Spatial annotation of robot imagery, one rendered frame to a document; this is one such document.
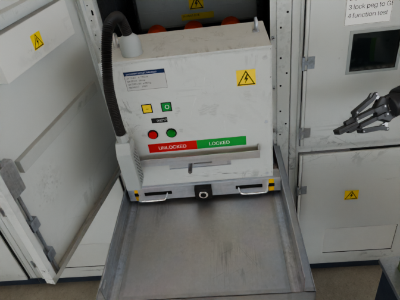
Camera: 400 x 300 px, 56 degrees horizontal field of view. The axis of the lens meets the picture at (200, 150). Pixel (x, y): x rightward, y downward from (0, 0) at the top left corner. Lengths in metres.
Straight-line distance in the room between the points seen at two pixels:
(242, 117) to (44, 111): 0.59
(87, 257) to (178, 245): 1.00
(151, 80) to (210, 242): 0.54
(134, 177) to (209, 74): 0.39
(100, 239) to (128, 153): 0.96
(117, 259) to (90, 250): 0.87
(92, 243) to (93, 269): 0.22
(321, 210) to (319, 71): 0.71
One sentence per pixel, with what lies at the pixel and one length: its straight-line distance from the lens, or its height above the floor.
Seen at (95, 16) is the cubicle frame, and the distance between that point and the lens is 1.40.
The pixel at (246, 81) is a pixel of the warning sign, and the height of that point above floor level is 1.29.
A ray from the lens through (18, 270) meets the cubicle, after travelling 2.41.
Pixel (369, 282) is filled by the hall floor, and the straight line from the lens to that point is 2.24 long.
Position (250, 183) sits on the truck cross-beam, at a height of 0.91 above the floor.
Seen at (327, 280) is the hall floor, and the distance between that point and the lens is 2.21.
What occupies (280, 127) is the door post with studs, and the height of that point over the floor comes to 0.94.
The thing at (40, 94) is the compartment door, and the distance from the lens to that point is 1.20.
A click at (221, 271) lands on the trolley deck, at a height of 0.85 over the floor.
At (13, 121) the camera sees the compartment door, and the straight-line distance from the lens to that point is 1.12.
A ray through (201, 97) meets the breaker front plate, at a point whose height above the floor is 1.25.
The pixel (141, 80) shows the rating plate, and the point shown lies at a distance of 1.13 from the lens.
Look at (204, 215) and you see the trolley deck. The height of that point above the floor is 0.85.
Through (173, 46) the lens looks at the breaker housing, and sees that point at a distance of 1.17.
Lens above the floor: 1.80
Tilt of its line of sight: 36 degrees down
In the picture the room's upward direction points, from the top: 8 degrees counter-clockwise
